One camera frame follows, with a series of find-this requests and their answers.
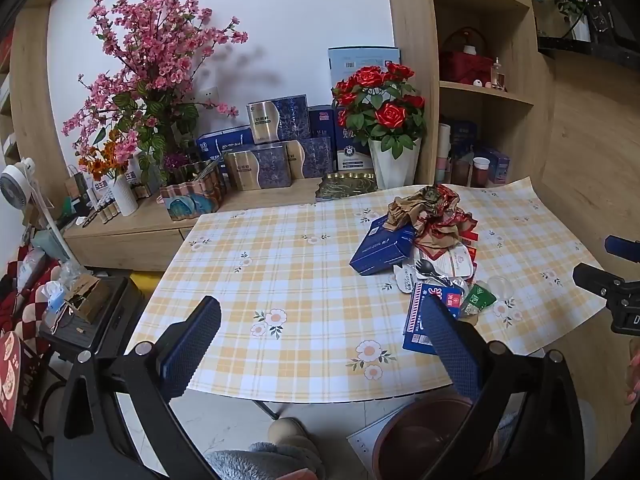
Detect red white cigarette box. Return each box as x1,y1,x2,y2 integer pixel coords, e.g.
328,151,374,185
457,230,479,267

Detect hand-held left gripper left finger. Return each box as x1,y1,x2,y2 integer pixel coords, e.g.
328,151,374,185
52,296,223,480

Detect person's grey fleece trouser leg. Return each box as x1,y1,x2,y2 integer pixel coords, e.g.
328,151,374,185
205,442,283,480

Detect dark blue box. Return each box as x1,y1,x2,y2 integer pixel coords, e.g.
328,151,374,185
307,105,335,141
349,214,418,276

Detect person's beige slipper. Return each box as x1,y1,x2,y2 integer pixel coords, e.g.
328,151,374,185
268,417,326,480

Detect purple artificial flowers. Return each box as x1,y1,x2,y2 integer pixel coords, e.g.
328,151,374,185
162,152,192,175

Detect red gift basket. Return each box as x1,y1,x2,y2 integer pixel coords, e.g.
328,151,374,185
439,27,496,86

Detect stack of pastel paper cups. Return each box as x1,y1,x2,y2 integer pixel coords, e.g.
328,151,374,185
435,122,453,183

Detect orange artificial flowers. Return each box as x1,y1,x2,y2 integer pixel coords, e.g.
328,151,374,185
78,130,139,181

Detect light blue tall box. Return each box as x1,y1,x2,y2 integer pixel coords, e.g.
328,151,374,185
327,46,401,96

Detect pink blossom artificial tree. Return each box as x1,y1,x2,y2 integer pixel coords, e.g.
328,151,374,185
62,0,249,161

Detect open cardboard box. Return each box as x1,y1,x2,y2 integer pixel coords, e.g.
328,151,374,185
65,275,112,323

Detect brown paper bag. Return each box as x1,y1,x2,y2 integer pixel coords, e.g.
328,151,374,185
65,165,90,200

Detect dark printed picture box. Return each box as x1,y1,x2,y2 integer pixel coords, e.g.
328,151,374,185
450,120,478,161

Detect dark blue upright box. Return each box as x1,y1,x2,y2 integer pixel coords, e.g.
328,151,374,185
307,105,335,141

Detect variegated green leaf plant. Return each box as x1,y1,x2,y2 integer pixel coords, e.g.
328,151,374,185
92,91,201,181

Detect blue white emblem box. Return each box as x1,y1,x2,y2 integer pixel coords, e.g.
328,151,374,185
334,107,375,172

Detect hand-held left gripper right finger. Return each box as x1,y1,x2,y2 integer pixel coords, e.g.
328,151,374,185
421,296,588,480

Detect blue gold gift box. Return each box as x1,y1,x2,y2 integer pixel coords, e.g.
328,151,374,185
285,137,335,180
246,94,309,145
223,144,292,192

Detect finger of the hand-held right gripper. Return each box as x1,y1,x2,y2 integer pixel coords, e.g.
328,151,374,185
604,235,640,262
572,262,640,306

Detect red gold wrapper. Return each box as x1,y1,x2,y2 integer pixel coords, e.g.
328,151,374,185
387,184,479,261

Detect red rose artificial plant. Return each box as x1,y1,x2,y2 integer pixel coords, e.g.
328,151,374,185
331,62,427,160

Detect white desk fan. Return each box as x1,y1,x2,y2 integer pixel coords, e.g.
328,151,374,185
0,157,56,231

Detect white angular flower pot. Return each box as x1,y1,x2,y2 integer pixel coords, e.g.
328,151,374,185
367,137,422,190

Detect wooden shelf unit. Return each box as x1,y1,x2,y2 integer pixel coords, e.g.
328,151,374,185
382,0,556,191

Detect wooden low sideboard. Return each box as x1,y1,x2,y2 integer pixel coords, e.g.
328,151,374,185
62,177,326,273

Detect green sachet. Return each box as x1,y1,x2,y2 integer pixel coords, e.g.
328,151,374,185
460,284,497,317

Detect person's right hand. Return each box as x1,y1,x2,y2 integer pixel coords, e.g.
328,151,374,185
625,338,640,406

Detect gold metal tray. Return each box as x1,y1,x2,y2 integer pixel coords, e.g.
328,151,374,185
315,171,378,203

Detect white ribbed vase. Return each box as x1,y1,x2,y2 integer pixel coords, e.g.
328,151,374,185
106,172,139,217

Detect yellow plaid floral tablecloth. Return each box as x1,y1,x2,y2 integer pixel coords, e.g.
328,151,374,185
125,176,608,405

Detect white printed plastic tray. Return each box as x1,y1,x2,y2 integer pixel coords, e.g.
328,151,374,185
394,242,476,295

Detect blue red white carton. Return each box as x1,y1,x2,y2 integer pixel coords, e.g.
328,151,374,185
402,282,463,356

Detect red white checked cloth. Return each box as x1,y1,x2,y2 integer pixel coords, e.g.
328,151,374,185
0,245,58,343

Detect small blue printed box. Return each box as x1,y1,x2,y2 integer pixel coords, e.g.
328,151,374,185
487,147,511,185

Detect brown plastic basin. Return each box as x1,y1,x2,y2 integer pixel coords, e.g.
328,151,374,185
372,395,501,480

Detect corrugated patterned planter box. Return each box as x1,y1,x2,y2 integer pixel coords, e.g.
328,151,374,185
159,160,231,222

